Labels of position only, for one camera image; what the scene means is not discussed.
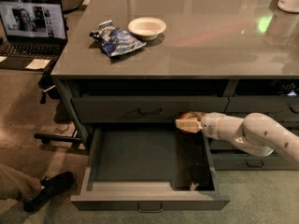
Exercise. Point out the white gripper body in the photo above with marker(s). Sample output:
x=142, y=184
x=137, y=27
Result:
x=210, y=124

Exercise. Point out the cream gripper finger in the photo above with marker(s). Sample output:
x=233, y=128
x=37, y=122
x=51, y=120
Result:
x=192, y=125

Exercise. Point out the red apple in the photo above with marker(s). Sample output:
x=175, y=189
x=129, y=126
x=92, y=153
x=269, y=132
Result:
x=192, y=114

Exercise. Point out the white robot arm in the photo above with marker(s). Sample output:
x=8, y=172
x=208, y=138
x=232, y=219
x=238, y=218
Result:
x=256, y=133

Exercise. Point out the bottom right drawer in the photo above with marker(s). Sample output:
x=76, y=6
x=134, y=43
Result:
x=232, y=161

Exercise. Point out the top right drawer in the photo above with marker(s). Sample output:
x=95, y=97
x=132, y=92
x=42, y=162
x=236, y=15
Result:
x=280, y=108

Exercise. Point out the open middle drawer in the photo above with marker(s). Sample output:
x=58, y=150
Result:
x=149, y=170

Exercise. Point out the closed top left drawer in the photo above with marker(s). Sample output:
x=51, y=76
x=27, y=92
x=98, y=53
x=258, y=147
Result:
x=104, y=109

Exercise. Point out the white paper bowl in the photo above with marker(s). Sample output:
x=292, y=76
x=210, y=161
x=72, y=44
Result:
x=147, y=28

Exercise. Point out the blue chip bag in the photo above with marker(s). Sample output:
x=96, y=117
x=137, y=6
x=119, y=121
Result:
x=114, y=41

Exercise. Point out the black office chair base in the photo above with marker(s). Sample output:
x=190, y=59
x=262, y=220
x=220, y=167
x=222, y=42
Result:
x=64, y=130

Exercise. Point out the black shoe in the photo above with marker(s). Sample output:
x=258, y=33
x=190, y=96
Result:
x=52, y=186

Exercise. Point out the white paper note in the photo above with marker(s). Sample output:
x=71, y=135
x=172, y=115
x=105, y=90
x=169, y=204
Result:
x=37, y=64

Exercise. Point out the open black laptop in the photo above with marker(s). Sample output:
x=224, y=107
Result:
x=35, y=29

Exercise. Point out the beige trouser leg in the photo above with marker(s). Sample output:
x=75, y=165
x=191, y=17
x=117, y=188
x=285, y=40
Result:
x=17, y=185

